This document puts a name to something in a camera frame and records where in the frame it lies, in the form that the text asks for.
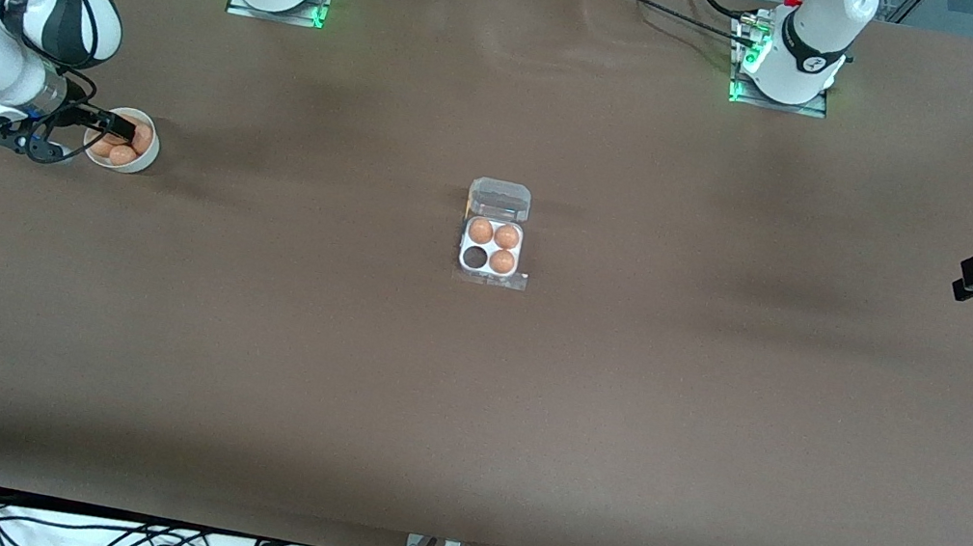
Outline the clear plastic egg box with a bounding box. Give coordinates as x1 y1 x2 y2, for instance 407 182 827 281
455 175 535 282

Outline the white round bowl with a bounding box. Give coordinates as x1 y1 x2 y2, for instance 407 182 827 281
80 102 167 178

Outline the brown table cover sheet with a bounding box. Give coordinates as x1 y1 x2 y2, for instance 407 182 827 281
0 0 973 546

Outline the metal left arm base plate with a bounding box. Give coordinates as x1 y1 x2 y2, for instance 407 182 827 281
726 15 843 120

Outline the black power cable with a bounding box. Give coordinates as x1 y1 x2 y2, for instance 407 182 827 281
597 0 765 48

